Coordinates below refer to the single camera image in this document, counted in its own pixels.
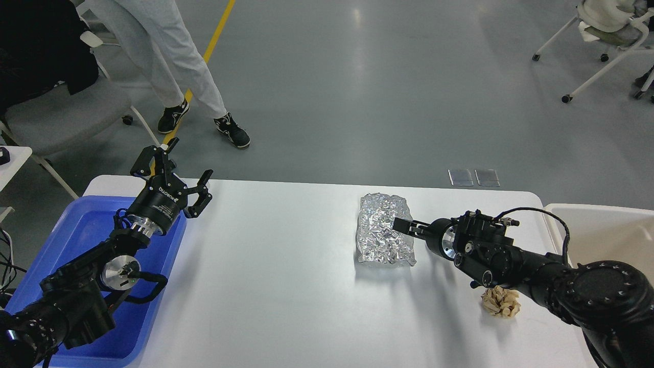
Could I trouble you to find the blue plastic bin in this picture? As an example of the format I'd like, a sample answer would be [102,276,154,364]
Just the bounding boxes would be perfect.
[6,196,187,367]

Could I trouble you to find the white chair with cushion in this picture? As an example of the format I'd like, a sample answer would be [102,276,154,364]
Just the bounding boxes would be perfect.
[532,1,652,103]

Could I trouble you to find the right metal floor plate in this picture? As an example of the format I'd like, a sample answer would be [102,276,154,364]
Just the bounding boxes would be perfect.
[475,169,501,187]

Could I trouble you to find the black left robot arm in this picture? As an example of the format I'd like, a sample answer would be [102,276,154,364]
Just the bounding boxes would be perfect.
[2,137,213,367]

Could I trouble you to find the crumpled brown paper ball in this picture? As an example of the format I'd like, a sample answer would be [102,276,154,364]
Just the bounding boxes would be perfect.
[481,286,521,318]

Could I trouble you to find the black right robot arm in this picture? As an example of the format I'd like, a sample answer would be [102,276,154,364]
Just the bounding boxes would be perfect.
[393,210,653,367]

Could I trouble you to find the white side table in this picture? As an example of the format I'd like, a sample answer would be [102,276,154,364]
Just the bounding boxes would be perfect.
[1,145,33,191]

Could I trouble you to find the grey office chair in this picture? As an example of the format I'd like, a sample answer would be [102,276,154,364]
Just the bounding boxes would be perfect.
[2,63,160,199]

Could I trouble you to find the metal floor plate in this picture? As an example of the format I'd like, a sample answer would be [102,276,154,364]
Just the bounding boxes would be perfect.
[475,169,501,187]
[448,169,475,187]

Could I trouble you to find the silver foil bag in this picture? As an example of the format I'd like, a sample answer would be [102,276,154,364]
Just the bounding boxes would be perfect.
[356,193,416,266]

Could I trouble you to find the black cables at left edge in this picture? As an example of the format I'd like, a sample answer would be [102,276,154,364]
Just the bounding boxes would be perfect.
[0,227,26,307]

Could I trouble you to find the left metal floor plate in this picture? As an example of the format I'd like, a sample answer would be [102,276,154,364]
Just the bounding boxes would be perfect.
[448,169,475,187]

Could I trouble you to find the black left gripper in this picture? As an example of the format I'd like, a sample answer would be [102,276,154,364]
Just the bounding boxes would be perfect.
[127,137,214,236]

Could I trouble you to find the black jacket on chair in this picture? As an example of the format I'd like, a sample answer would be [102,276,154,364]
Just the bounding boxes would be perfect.
[1,1,99,112]

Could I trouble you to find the beige plastic bin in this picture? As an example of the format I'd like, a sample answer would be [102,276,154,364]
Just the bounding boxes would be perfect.
[546,203,653,281]

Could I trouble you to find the person in grey trousers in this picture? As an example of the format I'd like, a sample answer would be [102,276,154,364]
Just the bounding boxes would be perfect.
[89,1,251,149]

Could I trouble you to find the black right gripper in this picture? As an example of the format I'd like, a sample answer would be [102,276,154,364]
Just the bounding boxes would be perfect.
[393,217,456,261]

